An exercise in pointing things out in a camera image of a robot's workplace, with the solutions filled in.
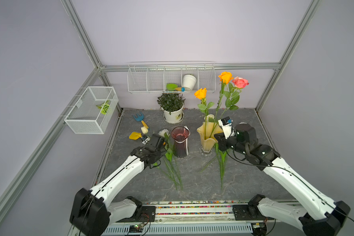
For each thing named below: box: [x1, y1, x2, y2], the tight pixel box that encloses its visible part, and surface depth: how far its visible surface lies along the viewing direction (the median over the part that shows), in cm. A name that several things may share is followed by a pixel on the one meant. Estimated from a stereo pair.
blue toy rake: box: [132, 111, 149, 129], surface depth 118 cm
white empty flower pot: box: [182, 73, 197, 91], surface depth 95 cm
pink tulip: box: [159, 132, 183, 191], surface depth 91 cm
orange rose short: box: [194, 87, 215, 141], surface depth 80 cm
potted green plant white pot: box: [156, 92, 186, 124], surface depth 104 cm
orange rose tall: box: [209, 71, 235, 139], surface depth 75 cm
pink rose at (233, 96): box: [210, 76, 250, 140], surface depth 76 cm
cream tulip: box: [140, 126, 149, 135], surface depth 88 cm
